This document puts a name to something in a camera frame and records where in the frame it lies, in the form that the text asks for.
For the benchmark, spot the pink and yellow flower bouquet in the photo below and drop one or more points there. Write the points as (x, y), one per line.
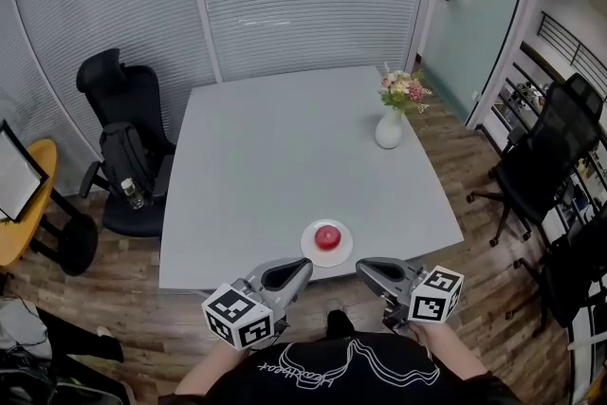
(403, 87)

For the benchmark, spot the red apple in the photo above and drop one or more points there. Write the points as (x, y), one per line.
(328, 238)

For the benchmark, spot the clear water bottle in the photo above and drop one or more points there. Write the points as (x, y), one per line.
(134, 195)

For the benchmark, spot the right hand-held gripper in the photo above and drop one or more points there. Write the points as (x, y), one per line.
(434, 296)

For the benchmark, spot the frosted glass door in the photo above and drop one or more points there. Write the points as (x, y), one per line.
(479, 14)

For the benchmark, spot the person's left forearm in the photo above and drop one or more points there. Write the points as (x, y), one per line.
(213, 370)

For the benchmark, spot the black high-back office chair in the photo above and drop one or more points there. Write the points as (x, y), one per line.
(133, 95)

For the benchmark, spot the white round plate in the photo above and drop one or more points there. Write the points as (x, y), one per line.
(308, 246)

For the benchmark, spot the black mesh office chair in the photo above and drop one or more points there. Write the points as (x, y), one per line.
(569, 280)
(550, 156)

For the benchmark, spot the cluttered shelf rack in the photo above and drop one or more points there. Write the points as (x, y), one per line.
(524, 90)

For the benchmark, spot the white ceramic vase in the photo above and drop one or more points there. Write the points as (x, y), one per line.
(389, 133)

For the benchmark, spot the person's leg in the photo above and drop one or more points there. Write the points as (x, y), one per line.
(339, 322)
(76, 332)

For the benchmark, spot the black metal railing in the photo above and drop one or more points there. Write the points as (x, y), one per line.
(569, 42)

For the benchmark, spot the person's right forearm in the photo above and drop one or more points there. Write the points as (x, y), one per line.
(450, 348)

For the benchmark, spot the yellow round side table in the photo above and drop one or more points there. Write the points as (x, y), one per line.
(40, 199)

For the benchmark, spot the black printed t-shirt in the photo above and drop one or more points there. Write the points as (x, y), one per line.
(332, 379)

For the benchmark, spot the grey bag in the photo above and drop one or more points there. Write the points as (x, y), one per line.
(23, 327)

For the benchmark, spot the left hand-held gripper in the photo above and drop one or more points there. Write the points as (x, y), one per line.
(237, 315)

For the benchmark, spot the black backpack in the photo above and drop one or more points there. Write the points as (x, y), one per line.
(125, 156)

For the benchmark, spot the black bag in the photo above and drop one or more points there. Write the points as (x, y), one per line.
(47, 381)

